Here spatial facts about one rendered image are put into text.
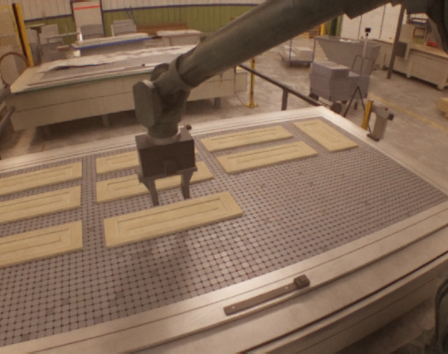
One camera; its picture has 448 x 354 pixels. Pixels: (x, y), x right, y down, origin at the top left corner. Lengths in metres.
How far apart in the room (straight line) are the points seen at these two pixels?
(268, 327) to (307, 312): 0.16
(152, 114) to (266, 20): 0.53
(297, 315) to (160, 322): 0.49
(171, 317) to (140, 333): 0.12
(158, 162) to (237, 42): 0.58
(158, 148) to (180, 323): 0.65
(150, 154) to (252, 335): 0.76
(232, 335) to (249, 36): 0.94
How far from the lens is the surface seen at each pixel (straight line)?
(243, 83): 5.22
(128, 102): 4.75
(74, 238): 1.49
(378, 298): 1.34
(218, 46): 0.91
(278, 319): 1.16
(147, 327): 1.13
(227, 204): 1.53
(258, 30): 0.85
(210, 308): 1.14
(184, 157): 1.23
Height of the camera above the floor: 1.83
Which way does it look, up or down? 33 degrees down
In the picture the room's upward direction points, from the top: straight up
